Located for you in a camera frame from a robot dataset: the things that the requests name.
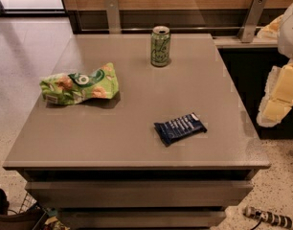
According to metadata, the green rice chip bag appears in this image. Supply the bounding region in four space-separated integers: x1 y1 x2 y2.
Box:
39 62 119 105

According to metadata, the dark blue snack bar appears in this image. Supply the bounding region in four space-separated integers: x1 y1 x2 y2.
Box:
154 112 207 147

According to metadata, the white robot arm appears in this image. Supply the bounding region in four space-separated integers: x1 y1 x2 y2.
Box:
257 3 293 127

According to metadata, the left metal bracket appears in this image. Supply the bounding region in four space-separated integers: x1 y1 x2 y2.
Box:
104 0 122 34

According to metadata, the metal bracket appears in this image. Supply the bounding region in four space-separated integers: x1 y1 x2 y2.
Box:
104 0 122 34
237 0 267 43

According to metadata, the black white striped power strip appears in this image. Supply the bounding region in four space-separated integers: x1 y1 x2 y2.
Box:
243 206 293 230

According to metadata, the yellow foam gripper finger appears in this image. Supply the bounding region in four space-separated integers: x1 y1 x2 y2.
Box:
257 15 282 39
257 60 293 127

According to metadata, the right metal bracket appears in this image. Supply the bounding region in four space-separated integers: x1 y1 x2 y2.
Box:
237 0 267 43

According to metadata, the dark bin with clutter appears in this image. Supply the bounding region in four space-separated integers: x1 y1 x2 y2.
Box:
0 188 71 230

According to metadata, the green soda can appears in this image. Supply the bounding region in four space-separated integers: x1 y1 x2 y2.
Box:
150 26 170 67

